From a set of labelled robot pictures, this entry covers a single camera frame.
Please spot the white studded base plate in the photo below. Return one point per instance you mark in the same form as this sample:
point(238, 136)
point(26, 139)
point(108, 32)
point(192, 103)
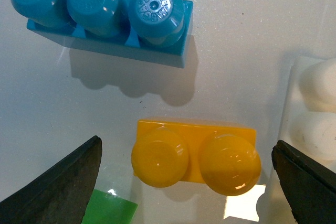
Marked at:
point(308, 119)

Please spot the yellow two-stud block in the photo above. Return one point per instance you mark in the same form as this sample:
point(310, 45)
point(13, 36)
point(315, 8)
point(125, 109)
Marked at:
point(220, 154)

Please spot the green two-stud block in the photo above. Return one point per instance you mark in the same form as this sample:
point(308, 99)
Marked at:
point(107, 208)

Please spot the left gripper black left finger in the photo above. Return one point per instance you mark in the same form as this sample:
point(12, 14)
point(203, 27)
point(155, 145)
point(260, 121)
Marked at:
point(61, 194)

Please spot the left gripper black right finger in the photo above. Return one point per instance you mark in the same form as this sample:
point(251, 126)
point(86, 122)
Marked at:
point(308, 186)

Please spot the blue three-stud block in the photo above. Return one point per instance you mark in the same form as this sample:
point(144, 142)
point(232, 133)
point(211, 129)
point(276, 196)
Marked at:
point(156, 31)

